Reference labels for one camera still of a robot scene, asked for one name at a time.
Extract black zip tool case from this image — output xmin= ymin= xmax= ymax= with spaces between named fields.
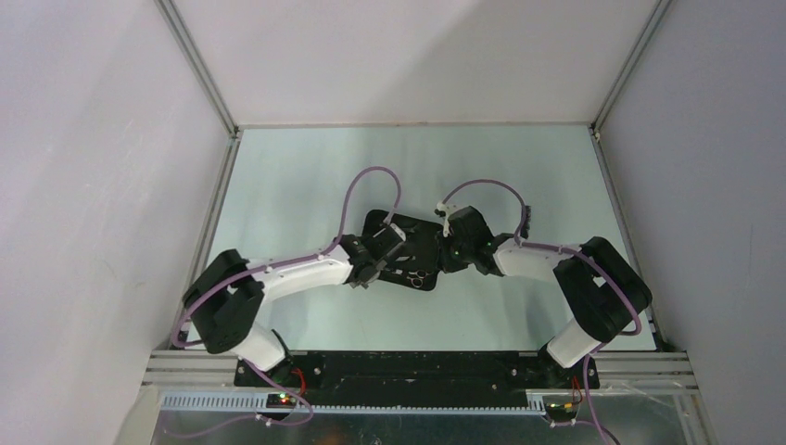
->
xmin=378 ymin=214 xmax=442 ymax=292

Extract silver cutting scissors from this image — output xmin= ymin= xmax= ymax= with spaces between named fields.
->
xmin=392 ymin=269 xmax=430 ymax=289

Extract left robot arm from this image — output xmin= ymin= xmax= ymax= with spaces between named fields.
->
xmin=183 ymin=223 xmax=406 ymax=387

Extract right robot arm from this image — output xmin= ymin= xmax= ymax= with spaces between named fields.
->
xmin=435 ymin=203 xmax=652 ymax=388

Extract black comb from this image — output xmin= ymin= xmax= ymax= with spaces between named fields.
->
xmin=520 ymin=205 xmax=532 ymax=239

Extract left controller board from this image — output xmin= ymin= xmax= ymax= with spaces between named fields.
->
xmin=265 ymin=392 xmax=301 ymax=410

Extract controller board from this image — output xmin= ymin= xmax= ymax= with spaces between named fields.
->
xmin=265 ymin=392 xmax=301 ymax=410
xmin=545 ymin=402 xmax=581 ymax=418

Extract right controller board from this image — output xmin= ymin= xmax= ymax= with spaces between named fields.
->
xmin=545 ymin=402 xmax=581 ymax=418

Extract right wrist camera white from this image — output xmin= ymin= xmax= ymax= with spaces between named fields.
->
xmin=434 ymin=201 xmax=460 ymax=238

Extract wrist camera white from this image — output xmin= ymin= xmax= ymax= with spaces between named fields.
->
xmin=434 ymin=201 xmax=460 ymax=238
xmin=382 ymin=223 xmax=406 ymax=246

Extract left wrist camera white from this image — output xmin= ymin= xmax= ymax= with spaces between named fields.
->
xmin=382 ymin=223 xmax=406 ymax=246

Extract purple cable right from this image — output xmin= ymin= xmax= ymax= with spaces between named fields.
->
xmin=438 ymin=178 xmax=645 ymax=445

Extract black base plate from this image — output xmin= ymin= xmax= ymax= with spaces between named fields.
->
xmin=273 ymin=350 xmax=600 ymax=409

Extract aluminium front rail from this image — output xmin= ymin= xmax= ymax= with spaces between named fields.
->
xmin=143 ymin=350 xmax=698 ymax=417

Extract aluminium corner frame post right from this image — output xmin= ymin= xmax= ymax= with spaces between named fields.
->
xmin=590 ymin=0 xmax=674 ymax=142

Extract aluminium corner frame post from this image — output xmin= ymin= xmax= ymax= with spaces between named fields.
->
xmin=590 ymin=0 xmax=674 ymax=142
xmin=154 ymin=0 xmax=238 ymax=137

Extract aluminium corner frame post left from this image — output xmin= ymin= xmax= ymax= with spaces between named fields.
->
xmin=154 ymin=0 xmax=238 ymax=137

